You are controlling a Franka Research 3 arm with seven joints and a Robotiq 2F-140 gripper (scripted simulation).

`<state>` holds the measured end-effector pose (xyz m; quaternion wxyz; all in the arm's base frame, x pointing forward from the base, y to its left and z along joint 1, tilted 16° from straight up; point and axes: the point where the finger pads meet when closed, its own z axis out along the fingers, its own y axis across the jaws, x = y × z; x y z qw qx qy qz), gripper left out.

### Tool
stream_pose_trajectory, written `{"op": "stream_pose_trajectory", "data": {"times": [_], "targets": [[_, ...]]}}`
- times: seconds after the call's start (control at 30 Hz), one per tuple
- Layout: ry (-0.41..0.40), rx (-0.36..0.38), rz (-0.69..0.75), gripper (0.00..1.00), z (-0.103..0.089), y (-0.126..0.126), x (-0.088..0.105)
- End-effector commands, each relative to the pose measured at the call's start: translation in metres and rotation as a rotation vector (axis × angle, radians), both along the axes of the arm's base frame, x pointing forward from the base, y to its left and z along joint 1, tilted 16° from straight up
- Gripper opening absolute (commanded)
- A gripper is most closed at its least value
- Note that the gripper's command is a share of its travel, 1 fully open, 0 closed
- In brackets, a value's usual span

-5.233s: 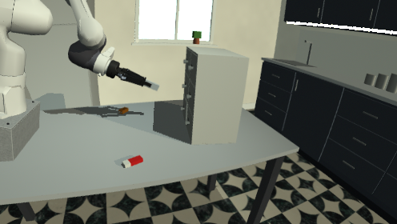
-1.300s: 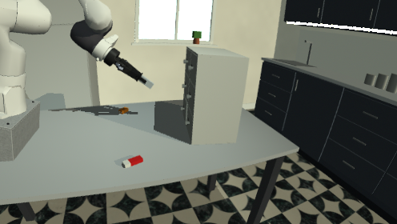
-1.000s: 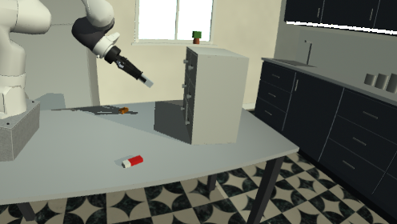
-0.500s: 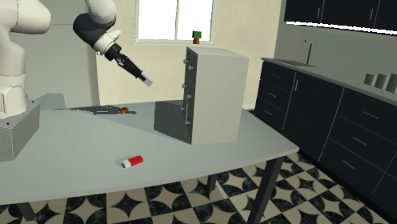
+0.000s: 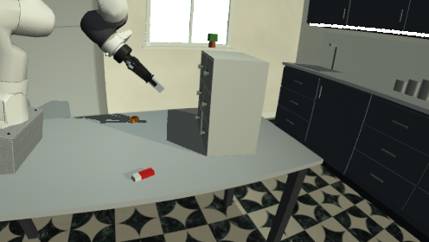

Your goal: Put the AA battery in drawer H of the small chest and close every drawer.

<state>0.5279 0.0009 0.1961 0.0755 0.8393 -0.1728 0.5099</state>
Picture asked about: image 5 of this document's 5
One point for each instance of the small grey chest of drawers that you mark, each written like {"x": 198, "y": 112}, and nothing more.
{"x": 236, "y": 105}

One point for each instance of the grey drawer front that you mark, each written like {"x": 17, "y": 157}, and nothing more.
{"x": 204, "y": 132}
{"x": 199, "y": 117}
{"x": 208, "y": 73}
{"x": 203, "y": 68}
{"x": 206, "y": 103}
{"x": 201, "y": 92}

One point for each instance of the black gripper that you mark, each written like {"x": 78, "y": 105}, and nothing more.
{"x": 134, "y": 65}

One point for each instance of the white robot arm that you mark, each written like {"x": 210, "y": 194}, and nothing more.
{"x": 35, "y": 19}

